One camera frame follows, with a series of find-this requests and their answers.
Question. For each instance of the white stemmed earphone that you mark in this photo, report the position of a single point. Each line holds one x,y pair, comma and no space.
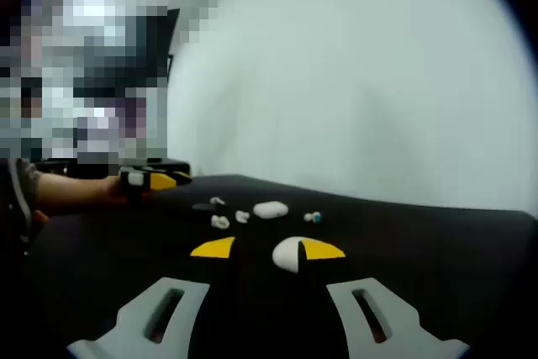
242,216
219,220
217,200

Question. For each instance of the white oval charging case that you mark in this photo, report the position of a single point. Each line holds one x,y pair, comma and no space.
286,254

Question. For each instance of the black side table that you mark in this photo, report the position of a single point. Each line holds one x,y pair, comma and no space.
168,164

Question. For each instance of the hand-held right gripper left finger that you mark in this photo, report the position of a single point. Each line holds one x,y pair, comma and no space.
138,325

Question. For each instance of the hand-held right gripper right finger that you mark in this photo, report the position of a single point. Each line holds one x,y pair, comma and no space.
399,325

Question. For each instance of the white rounded charging case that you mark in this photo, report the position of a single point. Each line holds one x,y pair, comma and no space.
270,209

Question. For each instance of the white earphone with teal tip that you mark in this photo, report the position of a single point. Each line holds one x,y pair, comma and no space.
313,217

